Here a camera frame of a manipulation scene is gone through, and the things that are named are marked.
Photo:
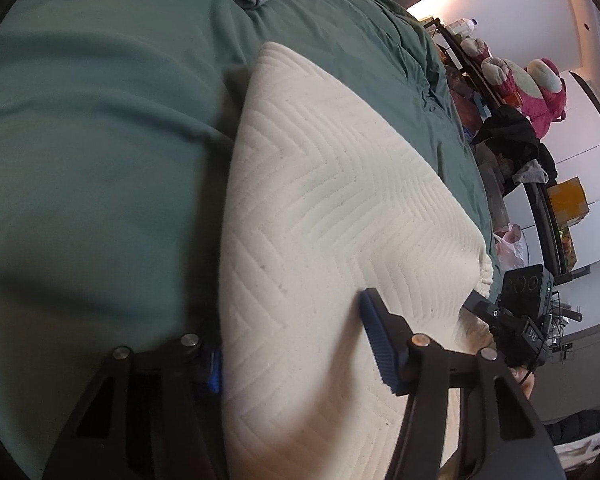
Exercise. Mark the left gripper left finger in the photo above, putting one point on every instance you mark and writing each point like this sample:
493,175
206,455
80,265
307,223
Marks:
147,415

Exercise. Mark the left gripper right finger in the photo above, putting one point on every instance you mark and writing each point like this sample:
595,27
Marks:
465,416

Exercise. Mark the right hand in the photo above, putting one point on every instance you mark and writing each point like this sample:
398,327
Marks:
525,379

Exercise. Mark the white plastic bag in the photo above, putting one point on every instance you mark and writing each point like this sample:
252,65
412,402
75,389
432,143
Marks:
511,247

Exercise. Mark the black metal shelf rack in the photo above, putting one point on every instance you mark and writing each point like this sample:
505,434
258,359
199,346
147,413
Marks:
552,249

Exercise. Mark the yellow cardboard box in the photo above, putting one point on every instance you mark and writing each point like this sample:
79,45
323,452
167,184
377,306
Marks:
569,202

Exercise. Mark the black clothes on rack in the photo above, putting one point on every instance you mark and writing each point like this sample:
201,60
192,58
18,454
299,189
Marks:
511,139

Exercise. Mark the pink plush bear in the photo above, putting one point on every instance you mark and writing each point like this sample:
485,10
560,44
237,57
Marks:
537,90

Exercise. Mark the plastic bottle on shelf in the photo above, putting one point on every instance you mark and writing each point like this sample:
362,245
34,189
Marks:
463,27

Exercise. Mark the green duvet cover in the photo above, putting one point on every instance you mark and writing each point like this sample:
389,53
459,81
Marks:
117,123

